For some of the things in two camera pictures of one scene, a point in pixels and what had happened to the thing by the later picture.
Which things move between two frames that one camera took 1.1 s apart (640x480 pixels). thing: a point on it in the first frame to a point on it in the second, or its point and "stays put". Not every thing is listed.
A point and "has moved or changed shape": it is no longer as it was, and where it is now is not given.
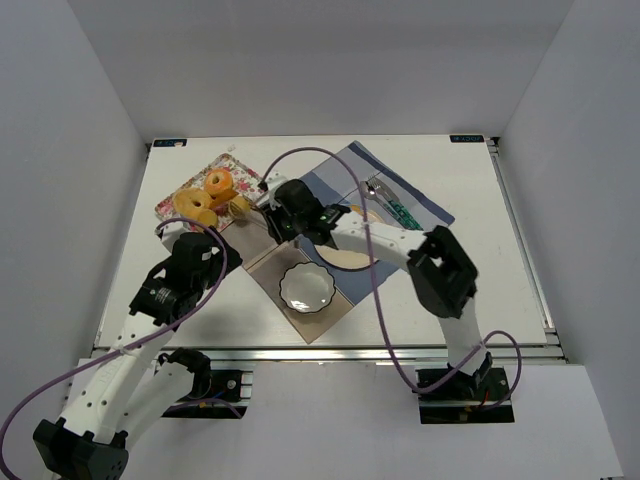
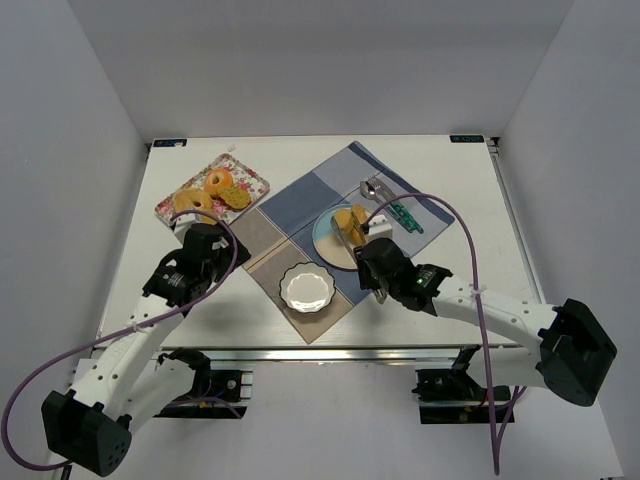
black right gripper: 273,220 to 362,251
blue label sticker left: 169,142 stays put
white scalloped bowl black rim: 306,287 stays put
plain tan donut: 195,204 stays put
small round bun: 239,205 has moved or changed shape
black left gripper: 220,248 stays put
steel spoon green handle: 370,192 stays put
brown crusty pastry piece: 222,198 has moved or changed shape
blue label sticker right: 467,139 stays put
